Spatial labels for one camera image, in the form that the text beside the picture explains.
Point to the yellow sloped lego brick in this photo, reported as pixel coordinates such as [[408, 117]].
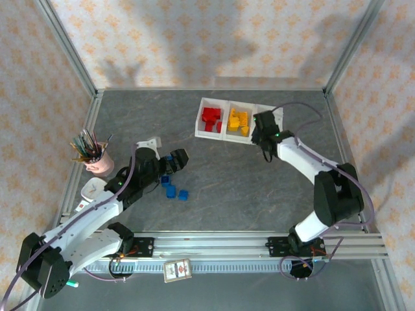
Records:
[[245, 131]]

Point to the narrow yellow lego brick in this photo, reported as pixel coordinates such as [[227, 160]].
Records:
[[233, 113]]

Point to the red lego brick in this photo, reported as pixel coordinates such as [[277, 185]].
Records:
[[214, 120], [207, 114], [219, 127], [217, 112], [209, 127]]

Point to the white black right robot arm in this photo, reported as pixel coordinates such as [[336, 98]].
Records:
[[304, 162]]

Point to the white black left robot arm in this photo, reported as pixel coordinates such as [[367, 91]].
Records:
[[81, 223]]

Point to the white three-compartment tray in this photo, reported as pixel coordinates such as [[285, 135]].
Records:
[[214, 134]]

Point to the pink pencil cup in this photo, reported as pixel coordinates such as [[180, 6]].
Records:
[[100, 165]]

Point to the dark blue pencil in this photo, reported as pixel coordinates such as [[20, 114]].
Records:
[[108, 141]]

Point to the white dish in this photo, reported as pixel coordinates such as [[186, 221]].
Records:
[[92, 190]]

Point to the grey pencil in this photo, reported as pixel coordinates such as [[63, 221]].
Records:
[[88, 139]]

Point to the gold pencil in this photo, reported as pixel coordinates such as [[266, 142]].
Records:
[[81, 159]]

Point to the green pencil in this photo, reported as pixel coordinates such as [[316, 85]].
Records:
[[81, 148]]

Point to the small white red card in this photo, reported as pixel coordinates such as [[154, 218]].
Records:
[[81, 206]]

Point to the playing card box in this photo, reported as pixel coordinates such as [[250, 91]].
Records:
[[177, 270]]

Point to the teal white marker pen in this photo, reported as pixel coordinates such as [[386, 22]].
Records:
[[73, 283]]

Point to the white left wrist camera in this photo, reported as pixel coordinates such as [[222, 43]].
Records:
[[149, 144]]

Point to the aluminium table side rail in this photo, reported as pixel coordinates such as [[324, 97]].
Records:
[[340, 129], [81, 155]]

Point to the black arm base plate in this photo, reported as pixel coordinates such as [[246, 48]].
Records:
[[144, 247], [279, 247]]

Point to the aluminium front rail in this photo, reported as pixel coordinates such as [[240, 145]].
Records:
[[210, 244]]

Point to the aluminium frame post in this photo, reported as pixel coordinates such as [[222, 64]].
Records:
[[353, 45], [65, 45]]

